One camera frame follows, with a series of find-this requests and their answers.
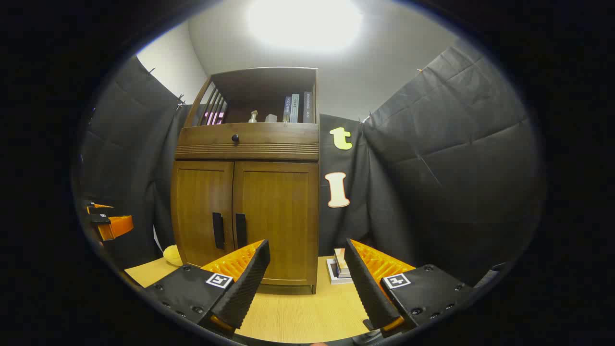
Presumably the wooden drawer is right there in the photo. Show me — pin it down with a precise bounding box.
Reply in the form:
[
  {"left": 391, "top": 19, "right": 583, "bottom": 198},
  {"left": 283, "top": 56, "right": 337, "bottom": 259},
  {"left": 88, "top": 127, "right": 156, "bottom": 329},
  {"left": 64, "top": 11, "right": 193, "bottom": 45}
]
[{"left": 176, "top": 123, "right": 320, "bottom": 161}]

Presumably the wooden shoe cabinet door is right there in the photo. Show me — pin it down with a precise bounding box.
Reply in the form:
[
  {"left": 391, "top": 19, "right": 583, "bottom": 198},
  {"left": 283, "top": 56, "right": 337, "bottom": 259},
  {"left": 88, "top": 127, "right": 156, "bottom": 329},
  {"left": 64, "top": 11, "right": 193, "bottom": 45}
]
[
  {"left": 172, "top": 161, "right": 235, "bottom": 267},
  {"left": 233, "top": 161, "right": 319, "bottom": 286}
]

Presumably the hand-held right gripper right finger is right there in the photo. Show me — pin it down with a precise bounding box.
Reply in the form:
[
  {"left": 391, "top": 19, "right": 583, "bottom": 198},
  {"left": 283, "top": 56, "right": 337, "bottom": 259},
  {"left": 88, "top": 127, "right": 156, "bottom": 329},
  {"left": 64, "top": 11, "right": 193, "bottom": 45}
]
[{"left": 344, "top": 238, "right": 476, "bottom": 334}]

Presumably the wooden double-door shoe cabinet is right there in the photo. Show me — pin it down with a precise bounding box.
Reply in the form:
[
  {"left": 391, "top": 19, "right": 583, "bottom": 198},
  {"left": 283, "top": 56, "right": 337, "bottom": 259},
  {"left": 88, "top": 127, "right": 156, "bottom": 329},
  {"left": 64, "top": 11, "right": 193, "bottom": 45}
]
[{"left": 171, "top": 66, "right": 320, "bottom": 295}]

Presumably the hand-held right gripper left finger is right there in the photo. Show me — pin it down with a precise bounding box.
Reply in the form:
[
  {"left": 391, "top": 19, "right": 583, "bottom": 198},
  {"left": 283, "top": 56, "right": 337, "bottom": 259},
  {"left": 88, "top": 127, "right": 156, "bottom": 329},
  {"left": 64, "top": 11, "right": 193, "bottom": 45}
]
[{"left": 144, "top": 239, "right": 271, "bottom": 337}]

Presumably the large ceiling light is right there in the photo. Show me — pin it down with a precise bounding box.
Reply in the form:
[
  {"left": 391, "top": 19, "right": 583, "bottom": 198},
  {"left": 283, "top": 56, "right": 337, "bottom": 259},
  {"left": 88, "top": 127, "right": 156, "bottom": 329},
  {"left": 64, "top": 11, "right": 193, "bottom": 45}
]
[{"left": 247, "top": 0, "right": 363, "bottom": 51}]

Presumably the black door handle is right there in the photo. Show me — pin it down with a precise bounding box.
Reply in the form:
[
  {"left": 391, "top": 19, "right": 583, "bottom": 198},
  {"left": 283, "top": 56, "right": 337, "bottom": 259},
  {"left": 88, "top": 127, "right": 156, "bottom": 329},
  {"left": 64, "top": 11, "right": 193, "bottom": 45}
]
[
  {"left": 235, "top": 213, "right": 247, "bottom": 249},
  {"left": 212, "top": 212, "right": 225, "bottom": 250}
]

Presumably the yellow round object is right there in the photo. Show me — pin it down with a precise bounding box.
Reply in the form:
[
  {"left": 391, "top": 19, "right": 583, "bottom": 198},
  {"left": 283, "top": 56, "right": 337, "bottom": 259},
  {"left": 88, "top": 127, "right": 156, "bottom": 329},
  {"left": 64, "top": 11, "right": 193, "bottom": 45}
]
[{"left": 163, "top": 245, "right": 184, "bottom": 267}]

